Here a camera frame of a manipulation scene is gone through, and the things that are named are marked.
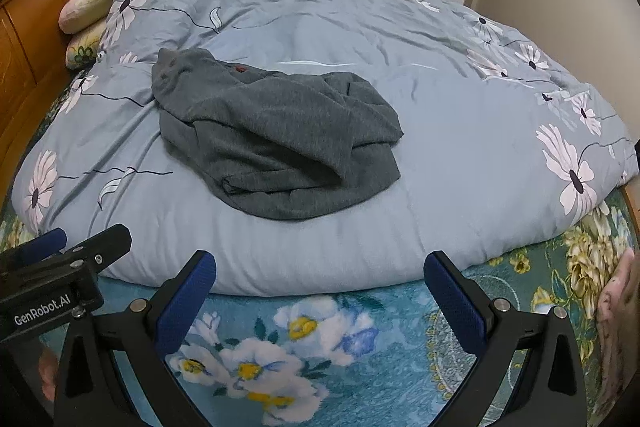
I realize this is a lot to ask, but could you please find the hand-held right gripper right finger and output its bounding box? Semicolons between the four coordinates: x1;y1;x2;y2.
423;250;588;427

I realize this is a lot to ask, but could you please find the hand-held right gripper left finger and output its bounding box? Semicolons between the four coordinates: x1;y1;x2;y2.
54;250;217;427

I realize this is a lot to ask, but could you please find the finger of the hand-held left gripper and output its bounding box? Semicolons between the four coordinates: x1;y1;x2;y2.
0;228;69;266
62;223;132;267

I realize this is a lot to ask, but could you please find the grey sweater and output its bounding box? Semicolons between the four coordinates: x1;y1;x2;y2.
151;48;405;221

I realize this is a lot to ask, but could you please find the teal floral fleece blanket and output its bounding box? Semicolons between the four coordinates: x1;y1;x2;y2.
0;187;640;427

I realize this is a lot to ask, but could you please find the blue floral duvet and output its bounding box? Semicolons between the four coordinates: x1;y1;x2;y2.
12;0;640;297

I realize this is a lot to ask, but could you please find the person's pink patterned clothing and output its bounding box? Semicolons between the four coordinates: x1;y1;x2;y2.
595;249;640;408

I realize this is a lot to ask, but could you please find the wooden headboard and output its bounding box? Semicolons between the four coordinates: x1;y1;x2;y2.
0;0;113;202

